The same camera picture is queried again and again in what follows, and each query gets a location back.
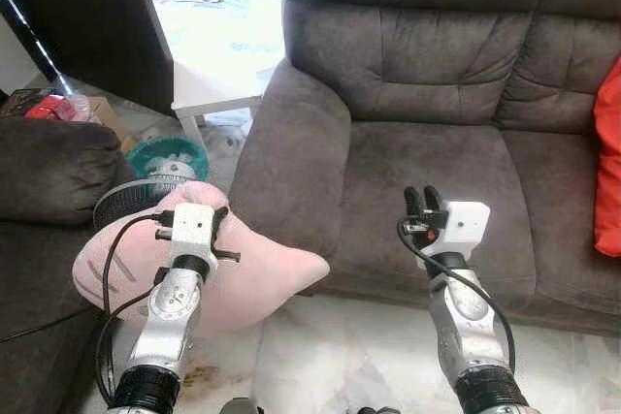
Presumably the teal waste basket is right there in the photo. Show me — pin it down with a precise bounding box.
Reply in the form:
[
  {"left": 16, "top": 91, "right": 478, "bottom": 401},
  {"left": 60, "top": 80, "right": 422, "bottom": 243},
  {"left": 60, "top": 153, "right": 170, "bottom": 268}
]
[{"left": 127, "top": 136, "right": 210, "bottom": 180}]

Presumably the grey-brown fabric armchair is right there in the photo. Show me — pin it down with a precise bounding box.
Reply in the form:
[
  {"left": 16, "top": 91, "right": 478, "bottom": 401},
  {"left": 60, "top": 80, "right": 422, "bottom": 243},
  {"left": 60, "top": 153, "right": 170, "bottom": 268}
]
[{"left": 0, "top": 115, "right": 132, "bottom": 414}]

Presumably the dark wooden door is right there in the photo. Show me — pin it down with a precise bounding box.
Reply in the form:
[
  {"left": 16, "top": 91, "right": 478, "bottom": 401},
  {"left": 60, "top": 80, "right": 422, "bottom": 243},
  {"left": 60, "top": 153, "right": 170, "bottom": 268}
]
[{"left": 0, "top": 0, "right": 176, "bottom": 114}]

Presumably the cardboard box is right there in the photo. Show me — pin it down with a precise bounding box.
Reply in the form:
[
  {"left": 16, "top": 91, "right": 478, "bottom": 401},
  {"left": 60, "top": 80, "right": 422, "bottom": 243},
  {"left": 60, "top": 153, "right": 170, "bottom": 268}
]
[{"left": 87, "top": 96, "right": 137, "bottom": 153}]

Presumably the white table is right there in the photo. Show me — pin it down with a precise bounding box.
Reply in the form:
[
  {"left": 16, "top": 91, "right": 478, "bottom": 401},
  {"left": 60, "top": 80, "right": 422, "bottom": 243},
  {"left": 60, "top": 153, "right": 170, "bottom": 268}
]
[{"left": 172, "top": 46, "right": 282, "bottom": 148}]

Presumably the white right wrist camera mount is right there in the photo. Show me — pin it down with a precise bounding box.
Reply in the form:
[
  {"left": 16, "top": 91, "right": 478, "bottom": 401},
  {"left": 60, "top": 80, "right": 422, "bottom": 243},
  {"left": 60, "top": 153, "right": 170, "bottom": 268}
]
[{"left": 441, "top": 201, "right": 491, "bottom": 255}]

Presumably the clear plastic bottle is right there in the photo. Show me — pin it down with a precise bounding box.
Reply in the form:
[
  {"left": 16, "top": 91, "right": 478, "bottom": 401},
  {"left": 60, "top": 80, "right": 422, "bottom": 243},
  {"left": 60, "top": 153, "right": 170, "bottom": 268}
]
[{"left": 68, "top": 94, "right": 93, "bottom": 122}]

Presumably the black and grey table fan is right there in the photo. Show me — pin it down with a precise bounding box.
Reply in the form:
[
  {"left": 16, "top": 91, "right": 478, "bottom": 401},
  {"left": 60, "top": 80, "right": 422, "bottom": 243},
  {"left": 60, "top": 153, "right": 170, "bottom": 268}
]
[{"left": 94, "top": 162, "right": 195, "bottom": 231}]

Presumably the pink pillow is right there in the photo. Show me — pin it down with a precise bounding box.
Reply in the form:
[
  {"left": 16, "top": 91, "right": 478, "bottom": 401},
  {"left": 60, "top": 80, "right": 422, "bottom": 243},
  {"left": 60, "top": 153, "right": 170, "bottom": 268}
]
[{"left": 73, "top": 181, "right": 331, "bottom": 337}]

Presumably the red pillow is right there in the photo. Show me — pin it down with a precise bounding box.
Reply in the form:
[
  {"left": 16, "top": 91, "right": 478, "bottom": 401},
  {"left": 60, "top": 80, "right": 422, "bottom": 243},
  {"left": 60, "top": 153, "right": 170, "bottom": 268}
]
[{"left": 593, "top": 57, "right": 621, "bottom": 258}]

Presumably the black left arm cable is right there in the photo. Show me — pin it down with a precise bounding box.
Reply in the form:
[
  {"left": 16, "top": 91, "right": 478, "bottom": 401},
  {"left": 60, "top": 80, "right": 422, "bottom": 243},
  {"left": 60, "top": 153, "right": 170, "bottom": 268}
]
[{"left": 95, "top": 210, "right": 176, "bottom": 405}]

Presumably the grey-brown fabric sofa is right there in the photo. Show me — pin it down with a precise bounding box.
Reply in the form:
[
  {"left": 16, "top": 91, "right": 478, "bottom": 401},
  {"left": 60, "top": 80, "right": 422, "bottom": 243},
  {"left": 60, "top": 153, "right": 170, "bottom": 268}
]
[{"left": 228, "top": 0, "right": 621, "bottom": 337}]

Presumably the black fan power cord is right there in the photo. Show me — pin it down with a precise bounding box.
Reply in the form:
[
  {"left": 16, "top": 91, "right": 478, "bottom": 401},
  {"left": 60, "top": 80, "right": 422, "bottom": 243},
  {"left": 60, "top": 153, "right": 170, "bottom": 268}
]
[{"left": 0, "top": 307, "right": 103, "bottom": 342}]

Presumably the red box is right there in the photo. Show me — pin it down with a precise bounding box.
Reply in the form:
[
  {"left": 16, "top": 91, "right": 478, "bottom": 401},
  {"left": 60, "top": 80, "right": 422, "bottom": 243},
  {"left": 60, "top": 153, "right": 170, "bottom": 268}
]
[{"left": 24, "top": 94, "right": 77, "bottom": 122}]

